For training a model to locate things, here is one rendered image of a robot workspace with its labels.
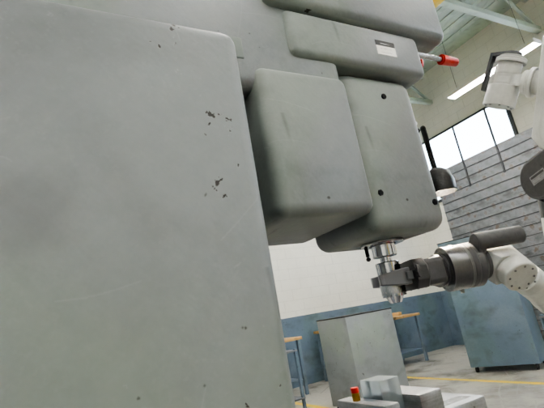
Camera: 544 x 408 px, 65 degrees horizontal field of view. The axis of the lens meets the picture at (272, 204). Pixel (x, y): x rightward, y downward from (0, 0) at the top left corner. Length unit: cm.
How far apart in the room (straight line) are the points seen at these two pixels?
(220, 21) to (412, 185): 45
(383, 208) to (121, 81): 48
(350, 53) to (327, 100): 14
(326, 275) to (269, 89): 813
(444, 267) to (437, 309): 974
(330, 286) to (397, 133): 798
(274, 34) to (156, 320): 54
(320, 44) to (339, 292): 819
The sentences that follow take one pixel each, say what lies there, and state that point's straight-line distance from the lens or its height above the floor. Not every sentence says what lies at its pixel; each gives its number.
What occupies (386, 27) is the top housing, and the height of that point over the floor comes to 173.
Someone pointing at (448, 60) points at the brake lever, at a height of 169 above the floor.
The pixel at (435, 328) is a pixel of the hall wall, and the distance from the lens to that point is 1046.
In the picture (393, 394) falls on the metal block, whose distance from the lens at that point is 95.
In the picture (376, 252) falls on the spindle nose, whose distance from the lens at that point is 86.
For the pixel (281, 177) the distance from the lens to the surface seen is 64.
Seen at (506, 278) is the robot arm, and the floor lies 120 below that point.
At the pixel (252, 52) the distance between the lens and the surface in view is 75.
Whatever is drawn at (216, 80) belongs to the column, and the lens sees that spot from 53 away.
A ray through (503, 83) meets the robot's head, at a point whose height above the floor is 161.
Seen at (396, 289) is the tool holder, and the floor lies 121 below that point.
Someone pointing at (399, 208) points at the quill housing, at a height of 135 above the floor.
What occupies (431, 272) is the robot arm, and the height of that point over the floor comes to 123.
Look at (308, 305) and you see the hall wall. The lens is 842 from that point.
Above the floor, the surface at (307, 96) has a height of 155.
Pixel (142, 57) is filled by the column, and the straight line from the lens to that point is 52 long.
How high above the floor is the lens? 120
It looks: 15 degrees up
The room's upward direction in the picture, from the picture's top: 10 degrees counter-clockwise
